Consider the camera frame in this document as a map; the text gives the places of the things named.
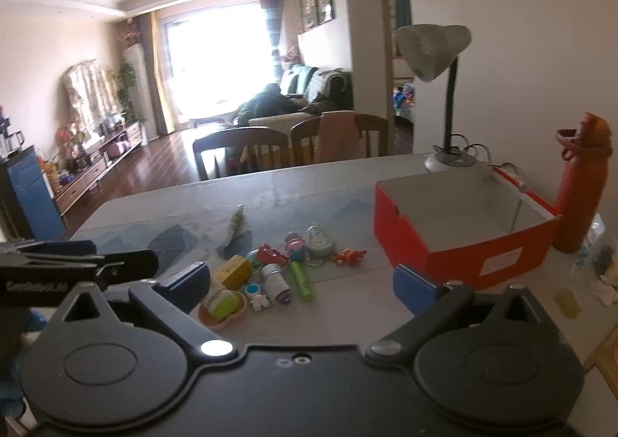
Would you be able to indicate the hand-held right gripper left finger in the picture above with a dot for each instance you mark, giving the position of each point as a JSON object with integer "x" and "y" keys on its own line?
{"x": 187, "y": 281}

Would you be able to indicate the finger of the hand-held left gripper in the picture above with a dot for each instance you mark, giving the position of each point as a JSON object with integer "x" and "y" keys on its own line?
{"x": 133, "y": 265}
{"x": 48, "y": 248}

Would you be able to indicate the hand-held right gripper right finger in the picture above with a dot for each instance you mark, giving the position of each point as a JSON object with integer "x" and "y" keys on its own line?
{"x": 414, "y": 289}

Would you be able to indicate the small green labelled jar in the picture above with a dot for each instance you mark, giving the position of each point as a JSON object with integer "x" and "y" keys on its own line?
{"x": 223, "y": 304}

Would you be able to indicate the yellow block eraser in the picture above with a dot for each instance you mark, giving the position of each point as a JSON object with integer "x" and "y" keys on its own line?
{"x": 232, "y": 272}

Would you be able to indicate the pink heart dish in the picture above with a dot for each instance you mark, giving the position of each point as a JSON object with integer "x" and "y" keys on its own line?
{"x": 215, "y": 321}

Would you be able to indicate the red cardboard box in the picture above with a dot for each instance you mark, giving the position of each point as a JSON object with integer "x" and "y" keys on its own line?
{"x": 454, "y": 244}

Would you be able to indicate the green white tube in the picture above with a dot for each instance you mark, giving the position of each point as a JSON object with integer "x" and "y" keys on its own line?
{"x": 235, "y": 227}

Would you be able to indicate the white rabbit figure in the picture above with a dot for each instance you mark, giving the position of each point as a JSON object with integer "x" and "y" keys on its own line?
{"x": 259, "y": 301}

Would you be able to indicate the small silver capped bottle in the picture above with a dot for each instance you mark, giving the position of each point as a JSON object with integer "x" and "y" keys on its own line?
{"x": 276, "y": 285}

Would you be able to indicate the lime green stick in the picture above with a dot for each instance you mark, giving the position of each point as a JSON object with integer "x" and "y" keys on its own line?
{"x": 302, "y": 282}

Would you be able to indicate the pink doll toy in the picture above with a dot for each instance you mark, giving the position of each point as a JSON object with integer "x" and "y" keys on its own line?
{"x": 296, "y": 246}

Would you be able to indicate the person's left hand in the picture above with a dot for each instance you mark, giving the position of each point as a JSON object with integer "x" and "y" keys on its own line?
{"x": 12, "y": 384}

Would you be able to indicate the blue cabinet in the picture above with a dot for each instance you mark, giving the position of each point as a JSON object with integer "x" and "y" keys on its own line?
{"x": 29, "y": 195}

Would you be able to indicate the red toy car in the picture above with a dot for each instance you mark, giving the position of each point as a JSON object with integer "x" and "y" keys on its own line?
{"x": 271, "y": 255}

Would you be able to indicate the wooden TV cabinet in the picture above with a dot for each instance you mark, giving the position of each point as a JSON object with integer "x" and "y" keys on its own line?
{"x": 96, "y": 171}

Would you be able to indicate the wooden chair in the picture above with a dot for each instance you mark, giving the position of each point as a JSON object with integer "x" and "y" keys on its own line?
{"x": 241, "y": 140}
{"x": 374, "y": 132}
{"x": 303, "y": 142}

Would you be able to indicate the yellow sticky note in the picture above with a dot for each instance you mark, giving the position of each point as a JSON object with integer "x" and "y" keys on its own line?
{"x": 567, "y": 304}

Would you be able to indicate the floral covered rack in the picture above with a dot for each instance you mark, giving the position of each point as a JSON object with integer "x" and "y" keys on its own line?
{"x": 89, "y": 94}

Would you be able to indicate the green potted plant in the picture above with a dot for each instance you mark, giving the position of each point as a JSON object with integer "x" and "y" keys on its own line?
{"x": 126, "y": 84}

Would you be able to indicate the white standing air conditioner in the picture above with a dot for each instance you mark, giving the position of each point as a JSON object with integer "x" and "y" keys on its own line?
{"x": 140, "y": 84}

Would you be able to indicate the brown curtain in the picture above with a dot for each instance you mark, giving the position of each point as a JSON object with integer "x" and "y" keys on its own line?
{"x": 149, "y": 74}

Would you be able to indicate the red water bottle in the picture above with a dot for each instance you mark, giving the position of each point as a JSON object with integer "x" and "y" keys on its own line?
{"x": 582, "y": 186}

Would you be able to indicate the light wooden board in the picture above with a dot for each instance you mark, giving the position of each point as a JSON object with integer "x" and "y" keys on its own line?
{"x": 606, "y": 359}

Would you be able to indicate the sofa with clothes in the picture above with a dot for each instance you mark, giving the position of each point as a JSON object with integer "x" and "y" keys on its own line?
{"x": 299, "y": 99}

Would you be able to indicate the grey desk lamp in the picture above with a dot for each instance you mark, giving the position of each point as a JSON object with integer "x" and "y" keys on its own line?
{"x": 434, "y": 53}

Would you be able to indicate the grey curtain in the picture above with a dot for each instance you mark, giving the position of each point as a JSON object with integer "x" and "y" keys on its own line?
{"x": 273, "y": 17}

